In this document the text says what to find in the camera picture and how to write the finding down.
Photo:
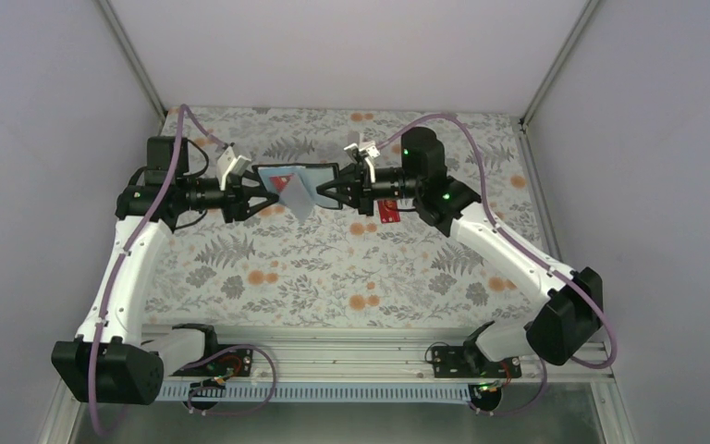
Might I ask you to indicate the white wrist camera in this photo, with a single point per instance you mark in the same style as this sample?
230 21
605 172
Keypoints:
231 162
363 152

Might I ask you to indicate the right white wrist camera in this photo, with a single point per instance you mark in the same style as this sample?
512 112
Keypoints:
363 152

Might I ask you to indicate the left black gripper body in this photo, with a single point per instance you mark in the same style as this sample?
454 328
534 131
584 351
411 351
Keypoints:
232 202

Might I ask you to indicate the white slotted cable duct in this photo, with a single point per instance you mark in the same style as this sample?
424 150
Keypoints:
338 392

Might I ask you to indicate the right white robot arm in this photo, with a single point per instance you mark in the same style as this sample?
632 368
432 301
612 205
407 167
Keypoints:
565 304

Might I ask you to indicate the aluminium rail frame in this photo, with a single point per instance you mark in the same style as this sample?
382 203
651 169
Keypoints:
340 355

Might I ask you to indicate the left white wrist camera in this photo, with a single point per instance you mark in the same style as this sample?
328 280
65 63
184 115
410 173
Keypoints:
231 162

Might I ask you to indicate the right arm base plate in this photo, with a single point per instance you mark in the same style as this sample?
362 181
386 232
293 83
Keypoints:
462 361

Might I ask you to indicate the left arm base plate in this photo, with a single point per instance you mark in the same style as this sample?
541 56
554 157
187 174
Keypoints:
230 364

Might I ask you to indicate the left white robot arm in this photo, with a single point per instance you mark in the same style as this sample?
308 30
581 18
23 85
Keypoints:
108 361

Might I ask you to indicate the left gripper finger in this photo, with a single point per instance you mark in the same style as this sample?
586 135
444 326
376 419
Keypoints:
252 209
253 186

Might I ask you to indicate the black leather card holder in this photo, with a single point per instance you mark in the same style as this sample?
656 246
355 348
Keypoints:
299 195

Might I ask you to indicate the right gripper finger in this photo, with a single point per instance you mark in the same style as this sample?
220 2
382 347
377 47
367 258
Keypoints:
332 199
343 179

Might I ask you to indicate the floral table mat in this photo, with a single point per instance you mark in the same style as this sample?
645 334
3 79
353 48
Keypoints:
334 269

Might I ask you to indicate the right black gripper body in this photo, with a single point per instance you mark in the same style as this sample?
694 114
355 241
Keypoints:
363 188

